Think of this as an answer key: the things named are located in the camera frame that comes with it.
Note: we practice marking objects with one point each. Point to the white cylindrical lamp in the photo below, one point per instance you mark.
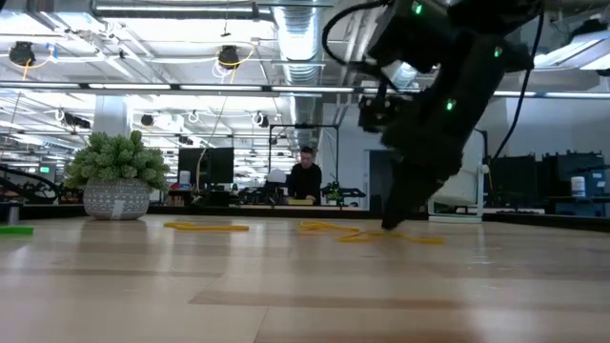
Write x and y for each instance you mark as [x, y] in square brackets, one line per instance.
[464, 190]

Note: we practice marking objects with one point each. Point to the black cabinet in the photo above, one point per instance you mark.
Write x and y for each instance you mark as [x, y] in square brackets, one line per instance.
[548, 176]

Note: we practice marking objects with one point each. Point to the white container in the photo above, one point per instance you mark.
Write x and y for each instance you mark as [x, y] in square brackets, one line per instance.
[185, 180]

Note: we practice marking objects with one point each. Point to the white helmet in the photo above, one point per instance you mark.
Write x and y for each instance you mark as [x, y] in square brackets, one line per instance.
[276, 176]

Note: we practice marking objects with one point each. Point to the black curved rail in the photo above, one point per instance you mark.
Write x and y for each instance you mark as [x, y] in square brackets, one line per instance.
[28, 183]

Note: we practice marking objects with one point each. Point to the black frame light bar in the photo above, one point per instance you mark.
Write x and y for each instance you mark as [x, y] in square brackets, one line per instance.
[214, 87]

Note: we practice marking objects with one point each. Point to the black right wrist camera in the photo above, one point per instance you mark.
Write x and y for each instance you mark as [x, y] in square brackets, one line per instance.
[376, 114]

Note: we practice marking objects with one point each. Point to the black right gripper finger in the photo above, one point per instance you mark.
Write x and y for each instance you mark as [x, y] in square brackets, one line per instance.
[429, 190]
[402, 200]

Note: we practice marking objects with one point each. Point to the person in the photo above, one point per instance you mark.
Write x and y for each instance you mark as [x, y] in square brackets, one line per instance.
[305, 183]

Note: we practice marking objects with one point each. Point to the green plant in patterned pot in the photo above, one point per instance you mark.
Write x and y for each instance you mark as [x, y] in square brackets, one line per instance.
[116, 200]

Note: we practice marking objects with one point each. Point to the silver air duct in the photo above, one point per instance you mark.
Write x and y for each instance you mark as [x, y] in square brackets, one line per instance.
[298, 38]

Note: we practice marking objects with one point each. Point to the black metal stand frame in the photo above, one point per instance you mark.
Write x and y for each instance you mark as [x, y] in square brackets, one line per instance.
[305, 126]

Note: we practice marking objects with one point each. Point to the yellow rubber band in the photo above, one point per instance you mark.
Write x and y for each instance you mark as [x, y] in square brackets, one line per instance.
[209, 228]
[324, 225]
[419, 239]

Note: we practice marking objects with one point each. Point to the white jar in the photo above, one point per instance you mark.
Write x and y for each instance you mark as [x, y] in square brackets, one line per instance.
[578, 187]

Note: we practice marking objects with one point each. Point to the green rubber band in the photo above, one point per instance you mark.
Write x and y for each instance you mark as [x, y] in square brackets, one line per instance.
[16, 230]

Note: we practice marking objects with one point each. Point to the black computer monitor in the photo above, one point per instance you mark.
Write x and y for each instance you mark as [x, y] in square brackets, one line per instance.
[219, 164]

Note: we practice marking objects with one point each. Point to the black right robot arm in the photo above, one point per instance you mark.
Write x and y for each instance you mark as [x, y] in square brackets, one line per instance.
[429, 38]

